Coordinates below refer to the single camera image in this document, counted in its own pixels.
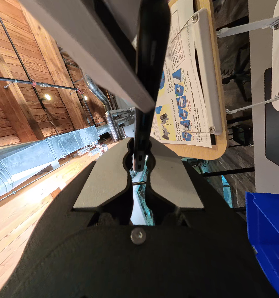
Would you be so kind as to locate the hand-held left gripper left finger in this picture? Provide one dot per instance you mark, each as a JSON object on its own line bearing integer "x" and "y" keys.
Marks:
{"x": 102, "y": 184}

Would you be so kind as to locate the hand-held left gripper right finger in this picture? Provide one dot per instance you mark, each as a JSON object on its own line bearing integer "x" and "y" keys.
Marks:
{"x": 174, "y": 186}

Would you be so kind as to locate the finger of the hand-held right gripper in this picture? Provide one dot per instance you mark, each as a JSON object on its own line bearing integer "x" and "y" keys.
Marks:
{"x": 88, "y": 46}
{"x": 127, "y": 16}

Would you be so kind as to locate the slim black usb hub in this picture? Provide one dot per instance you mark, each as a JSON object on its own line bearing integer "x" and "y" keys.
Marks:
{"x": 151, "y": 58}

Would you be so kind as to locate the blue plastic bin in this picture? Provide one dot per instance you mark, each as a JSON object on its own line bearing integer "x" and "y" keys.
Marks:
{"x": 269, "y": 232}

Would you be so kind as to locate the black ceiling pipe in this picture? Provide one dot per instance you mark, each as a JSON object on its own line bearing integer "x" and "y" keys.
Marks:
{"x": 48, "y": 85}

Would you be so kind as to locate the printed instruction sheet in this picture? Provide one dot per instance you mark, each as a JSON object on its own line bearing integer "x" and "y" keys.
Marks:
{"x": 183, "y": 93}

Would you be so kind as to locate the white board stand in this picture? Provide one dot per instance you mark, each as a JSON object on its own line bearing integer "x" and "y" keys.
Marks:
{"x": 209, "y": 69}

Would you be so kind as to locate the silver duct pipes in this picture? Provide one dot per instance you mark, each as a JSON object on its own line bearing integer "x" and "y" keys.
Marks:
{"x": 111, "y": 123}

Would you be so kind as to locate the rectangular metal duct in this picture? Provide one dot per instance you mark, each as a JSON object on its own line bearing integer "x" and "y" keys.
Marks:
{"x": 37, "y": 153}

